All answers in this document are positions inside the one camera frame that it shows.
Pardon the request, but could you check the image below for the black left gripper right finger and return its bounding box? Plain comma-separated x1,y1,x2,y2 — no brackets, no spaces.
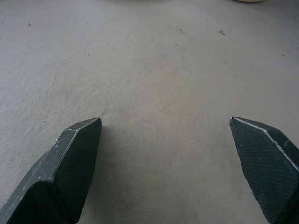
229,116,299,224

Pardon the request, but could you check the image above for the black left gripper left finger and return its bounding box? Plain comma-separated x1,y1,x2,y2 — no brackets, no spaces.
0,117,103,224

